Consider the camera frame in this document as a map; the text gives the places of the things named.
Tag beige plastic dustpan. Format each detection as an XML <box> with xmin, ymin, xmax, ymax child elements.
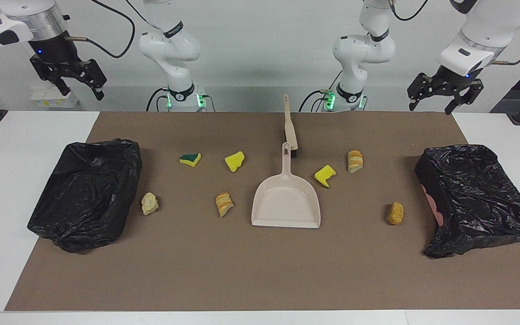
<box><xmin>251</xmin><ymin>142</ymin><xmax>321</xmax><ymax>229</ymax></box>

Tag black left arm base cable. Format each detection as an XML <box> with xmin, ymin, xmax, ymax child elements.
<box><xmin>298</xmin><ymin>70</ymin><xmax>344</xmax><ymax>112</ymax></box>

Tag black bag lined pink bin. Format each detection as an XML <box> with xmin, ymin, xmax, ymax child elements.
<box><xmin>414</xmin><ymin>144</ymin><xmax>520</xmax><ymax>259</ymax></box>

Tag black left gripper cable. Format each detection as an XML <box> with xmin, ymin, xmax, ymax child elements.
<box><xmin>389</xmin><ymin>0</ymin><xmax>520</xmax><ymax>66</ymax></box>

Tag left black trash bag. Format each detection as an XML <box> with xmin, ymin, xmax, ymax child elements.
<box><xmin>27</xmin><ymin>138</ymin><xmax>143</xmax><ymax>254</ymax></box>

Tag white power box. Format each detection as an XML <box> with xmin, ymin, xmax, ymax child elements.
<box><xmin>31</xmin><ymin>87</ymin><xmax>80</xmax><ymax>109</ymax></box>

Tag black arm base cable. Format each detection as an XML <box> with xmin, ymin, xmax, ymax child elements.
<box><xmin>298</xmin><ymin>70</ymin><xmax>344</xmax><ymax>112</ymax></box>
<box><xmin>146</xmin><ymin>87</ymin><xmax>216</xmax><ymax>112</ymax></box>

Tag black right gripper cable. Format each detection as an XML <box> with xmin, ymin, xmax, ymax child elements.
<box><xmin>66</xmin><ymin>0</ymin><xmax>135</xmax><ymax>59</ymax></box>

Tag brown table mat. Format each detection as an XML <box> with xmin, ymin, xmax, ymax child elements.
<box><xmin>4</xmin><ymin>111</ymin><xmax>520</xmax><ymax>312</ymax></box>

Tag pale bread chunk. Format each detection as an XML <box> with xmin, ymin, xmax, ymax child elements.
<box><xmin>141</xmin><ymin>192</ymin><xmax>160</xmax><ymax>216</ymax></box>

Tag beige hand brush black bristles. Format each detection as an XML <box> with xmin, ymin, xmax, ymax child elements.
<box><xmin>283</xmin><ymin>94</ymin><xmax>299</xmax><ymax>158</ymax></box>

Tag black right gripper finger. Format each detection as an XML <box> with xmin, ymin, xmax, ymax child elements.
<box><xmin>73</xmin><ymin>59</ymin><xmax>107</xmax><ymax>101</ymax></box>
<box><xmin>30</xmin><ymin>56</ymin><xmax>71</xmax><ymax>97</ymax></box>

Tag brown bread nugget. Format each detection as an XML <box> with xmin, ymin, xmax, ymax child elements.
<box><xmin>386</xmin><ymin>201</ymin><xmax>405</xmax><ymax>226</ymax></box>

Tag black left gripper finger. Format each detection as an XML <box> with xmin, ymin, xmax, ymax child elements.
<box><xmin>444</xmin><ymin>81</ymin><xmax>485</xmax><ymax>116</ymax></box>
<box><xmin>407</xmin><ymin>72</ymin><xmax>439</xmax><ymax>111</ymax></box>

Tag black right arm base cable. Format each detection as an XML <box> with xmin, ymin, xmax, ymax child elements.
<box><xmin>146</xmin><ymin>87</ymin><xmax>216</xmax><ymax>112</ymax></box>

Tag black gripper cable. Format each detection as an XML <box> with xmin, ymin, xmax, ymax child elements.
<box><xmin>389</xmin><ymin>0</ymin><xmax>520</xmax><ymax>66</ymax></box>
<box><xmin>66</xmin><ymin>0</ymin><xmax>135</xmax><ymax>59</ymax></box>

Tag green and yellow sponge piece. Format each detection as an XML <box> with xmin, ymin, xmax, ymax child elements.
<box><xmin>179</xmin><ymin>153</ymin><xmax>202</xmax><ymax>168</ymax></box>

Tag striped bread piece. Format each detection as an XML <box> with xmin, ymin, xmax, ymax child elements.
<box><xmin>347</xmin><ymin>150</ymin><xmax>364</xmax><ymax>174</ymax></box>
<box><xmin>215</xmin><ymin>192</ymin><xmax>235</xmax><ymax>218</ymax></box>

